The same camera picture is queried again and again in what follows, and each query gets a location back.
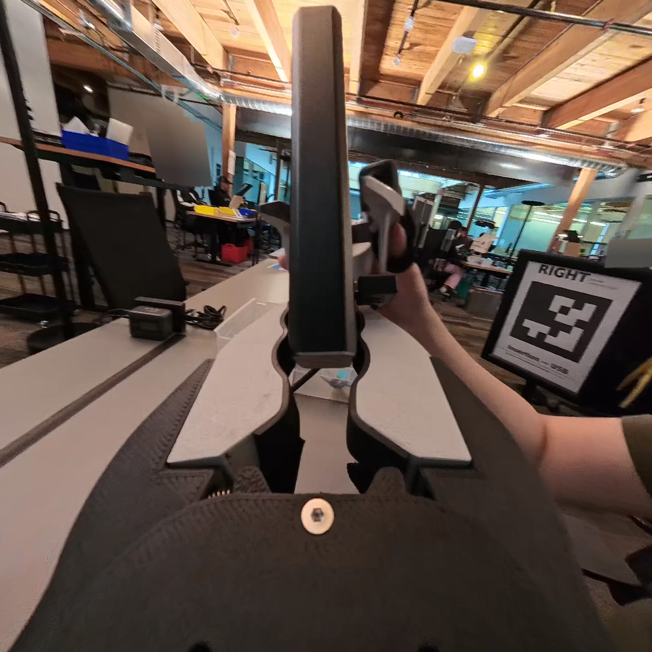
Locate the blue plastic bin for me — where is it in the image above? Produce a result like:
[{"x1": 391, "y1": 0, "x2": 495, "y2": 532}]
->
[{"x1": 61, "y1": 130, "x2": 130, "y2": 162}]

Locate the grey board panel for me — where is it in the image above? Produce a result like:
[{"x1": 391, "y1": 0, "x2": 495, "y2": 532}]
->
[{"x1": 107, "y1": 88, "x2": 213, "y2": 187}]

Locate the person's right forearm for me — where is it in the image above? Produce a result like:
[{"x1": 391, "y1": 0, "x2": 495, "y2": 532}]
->
[{"x1": 407, "y1": 318, "x2": 652, "y2": 521}]

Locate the person's right hand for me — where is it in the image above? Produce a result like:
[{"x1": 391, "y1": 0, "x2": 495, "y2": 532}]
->
[{"x1": 377, "y1": 228, "x2": 444, "y2": 332}]

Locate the black utility cart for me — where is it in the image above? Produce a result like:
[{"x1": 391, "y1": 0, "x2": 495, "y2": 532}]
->
[{"x1": 0, "y1": 203, "x2": 77, "y2": 327}]

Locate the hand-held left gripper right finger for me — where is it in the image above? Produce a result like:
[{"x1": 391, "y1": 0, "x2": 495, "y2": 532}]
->
[{"x1": 346, "y1": 308, "x2": 473, "y2": 494}]

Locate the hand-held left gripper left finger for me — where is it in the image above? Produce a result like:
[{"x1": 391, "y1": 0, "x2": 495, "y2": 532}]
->
[{"x1": 166, "y1": 303, "x2": 306, "y2": 494}]

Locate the black multi-port USB hub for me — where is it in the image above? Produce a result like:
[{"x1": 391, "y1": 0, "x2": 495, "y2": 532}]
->
[{"x1": 288, "y1": 5, "x2": 358, "y2": 369}]

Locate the wooden top desk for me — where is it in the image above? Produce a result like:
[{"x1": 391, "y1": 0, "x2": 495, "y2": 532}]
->
[{"x1": 0, "y1": 135, "x2": 169, "y2": 215}]

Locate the black white tag sign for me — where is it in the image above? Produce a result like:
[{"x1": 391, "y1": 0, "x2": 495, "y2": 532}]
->
[{"x1": 481, "y1": 249, "x2": 652, "y2": 412}]

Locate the olive green jacket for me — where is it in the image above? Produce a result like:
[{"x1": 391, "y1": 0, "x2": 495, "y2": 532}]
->
[{"x1": 620, "y1": 414, "x2": 652, "y2": 497}]

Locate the yellow cable bundle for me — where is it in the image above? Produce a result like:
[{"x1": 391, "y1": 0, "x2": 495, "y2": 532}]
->
[{"x1": 618, "y1": 357, "x2": 652, "y2": 409}]

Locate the black power adapter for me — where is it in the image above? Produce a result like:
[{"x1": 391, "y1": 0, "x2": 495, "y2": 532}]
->
[{"x1": 127, "y1": 297, "x2": 187, "y2": 341}]

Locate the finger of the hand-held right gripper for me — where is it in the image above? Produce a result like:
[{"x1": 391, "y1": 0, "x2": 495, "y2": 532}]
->
[
  {"x1": 259, "y1": 200, "x2": 292, "y2": 258},
  {"x1": 358, "y1": 159, "x2": 409, "y2": 227}
]

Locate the clear plastic bin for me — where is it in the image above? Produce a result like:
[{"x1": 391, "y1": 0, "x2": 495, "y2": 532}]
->
[{"x1": 214, "y1": 297, "x2": 357, "y2": 404}]

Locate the black cable bundle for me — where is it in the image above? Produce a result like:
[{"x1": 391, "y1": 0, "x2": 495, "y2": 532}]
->
[{"x1": 184, "y1": 304, "x2": 228, "y2": 331}]

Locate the wooden column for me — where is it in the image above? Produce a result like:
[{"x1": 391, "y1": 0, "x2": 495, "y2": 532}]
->
[{"x1": 555, "y1": 167, "x2": 598, "y2": 251}]

